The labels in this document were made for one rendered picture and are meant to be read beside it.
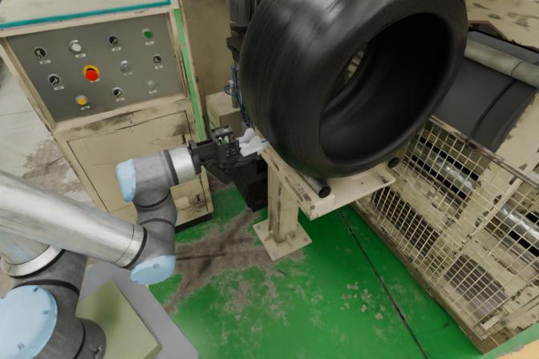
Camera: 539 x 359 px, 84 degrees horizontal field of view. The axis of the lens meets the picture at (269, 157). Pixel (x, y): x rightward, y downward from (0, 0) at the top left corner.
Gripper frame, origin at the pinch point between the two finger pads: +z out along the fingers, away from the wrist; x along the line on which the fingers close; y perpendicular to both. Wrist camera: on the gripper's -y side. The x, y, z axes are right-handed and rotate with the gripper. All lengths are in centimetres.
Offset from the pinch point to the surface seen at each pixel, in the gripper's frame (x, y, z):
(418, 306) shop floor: -38, -105, 69
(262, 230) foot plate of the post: 39, -105, 19
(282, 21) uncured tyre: 1.1, 31.4, 4.8
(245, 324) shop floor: -4, -107, -12
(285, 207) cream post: 25, -71, 25
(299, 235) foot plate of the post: 25, -105, 37
